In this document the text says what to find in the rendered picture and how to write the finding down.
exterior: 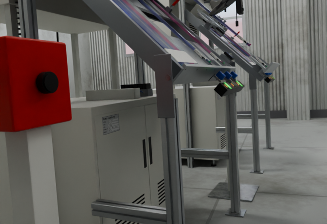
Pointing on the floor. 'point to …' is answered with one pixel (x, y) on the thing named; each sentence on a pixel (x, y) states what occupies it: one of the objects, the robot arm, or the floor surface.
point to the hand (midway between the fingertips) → (212, 14)
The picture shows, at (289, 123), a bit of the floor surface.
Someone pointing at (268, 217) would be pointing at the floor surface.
